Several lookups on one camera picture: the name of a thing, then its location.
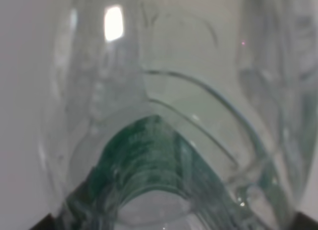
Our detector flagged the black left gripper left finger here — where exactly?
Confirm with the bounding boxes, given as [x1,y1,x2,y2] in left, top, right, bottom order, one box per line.
[31,214,54,230]

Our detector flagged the clear green-label water bottle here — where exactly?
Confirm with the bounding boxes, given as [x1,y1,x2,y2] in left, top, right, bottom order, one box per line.
[39,0,318,230]

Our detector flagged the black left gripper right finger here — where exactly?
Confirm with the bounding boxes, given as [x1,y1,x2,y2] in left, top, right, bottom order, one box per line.
[294,212,318,230]

